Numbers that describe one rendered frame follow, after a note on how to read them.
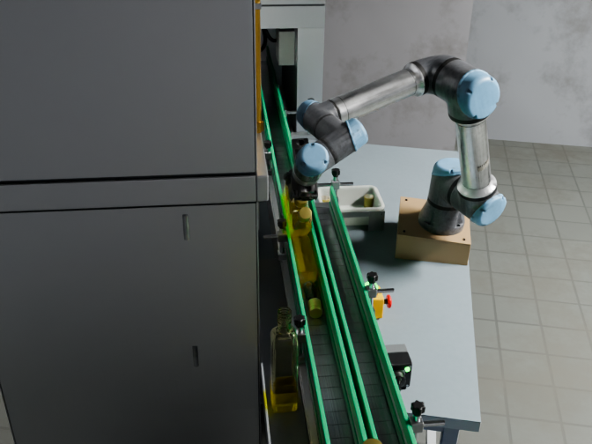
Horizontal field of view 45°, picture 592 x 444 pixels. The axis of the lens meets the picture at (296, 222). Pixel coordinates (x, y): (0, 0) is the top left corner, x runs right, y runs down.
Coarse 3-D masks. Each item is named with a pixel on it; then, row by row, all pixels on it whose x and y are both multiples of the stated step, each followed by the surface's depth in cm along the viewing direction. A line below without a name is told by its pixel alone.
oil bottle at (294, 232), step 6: (294, 216) 201; (288, 222) 214; (294, 222) 201; (306, 222) 200; (294, 228) 202; (300, 228) 201; (306, 228) 202; (294, 234) 210; (300, 234) 210; (306, 234) 211
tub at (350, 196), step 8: (320, 192) 259; (328, 192) 260; (344, 192) 261; (352, 192) 261; (360, 192) 261; (368, 192) 262; (376, 192) 257; (320, 200) 251; (344, 200) 262; (352, 200) 262; (360, 200) 263; (376, 200) 256; (344, 208) 261; (352, 208) 247; (360, 208) 247; (368, 208) 247; (376, 208) 247
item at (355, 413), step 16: (272, 64) 340; (272, 80) 337; (288, 128) 274; (288, 144) 272; (320, 256) 198; (320, 272) 194; (320, 288) 196; (336, 320) 174; (336, 336) 170; (336, 352) 172; (352, 384) 155; (352, 400) 151; (352, 416) 154; (352, 432) 153
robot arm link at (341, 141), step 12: (324, 120) 180; (336, 120) 179; (348, 120) 178; (324, 132) 179; (336, 132) 176; (348, 132) 175; (360, 132) 176; (336, 144) 174; (348, 144) 175; (360, 144) 177; (336, 156) 175
